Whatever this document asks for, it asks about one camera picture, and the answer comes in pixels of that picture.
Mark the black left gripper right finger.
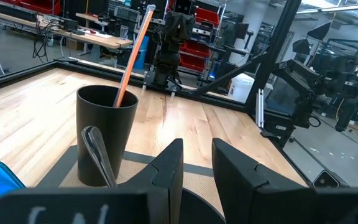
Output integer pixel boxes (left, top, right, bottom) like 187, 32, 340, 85
211, 138, 358, 224

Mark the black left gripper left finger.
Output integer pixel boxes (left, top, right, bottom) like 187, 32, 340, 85
0, 138, 185, 224

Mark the dark round bowl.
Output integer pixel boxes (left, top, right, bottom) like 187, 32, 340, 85
178, 187, 226, 224

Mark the silver metal spoon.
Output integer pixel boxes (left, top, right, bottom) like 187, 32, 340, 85
80, 125, 118, 189

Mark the tall black cup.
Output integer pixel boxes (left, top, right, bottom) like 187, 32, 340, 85
75, 85, 139, 187

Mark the long orange utensil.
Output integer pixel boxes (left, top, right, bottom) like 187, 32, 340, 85
112, 4, 157, 109

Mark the grey woven placemat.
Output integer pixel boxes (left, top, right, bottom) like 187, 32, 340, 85
34, 144, 226, 218

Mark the white plastic bucket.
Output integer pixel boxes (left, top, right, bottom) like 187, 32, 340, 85
227, 73, 256, 104

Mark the red storage bin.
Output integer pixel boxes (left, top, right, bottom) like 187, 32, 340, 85
0, 0, 62, 16
178, 40, 211, 58
180, 55, 207, 73
194, 6, 221, 28

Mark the blue plastic bin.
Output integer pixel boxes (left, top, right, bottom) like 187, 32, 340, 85
133, 35, 151, 71

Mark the wooden office desk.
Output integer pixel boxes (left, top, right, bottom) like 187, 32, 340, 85
0, 8, 134, 50

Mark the black diagonal frame brace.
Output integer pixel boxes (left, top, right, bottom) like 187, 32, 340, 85
194, 51, 269, 97

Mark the black upright frame post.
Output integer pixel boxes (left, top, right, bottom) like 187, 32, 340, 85
244, 0, 303, 118

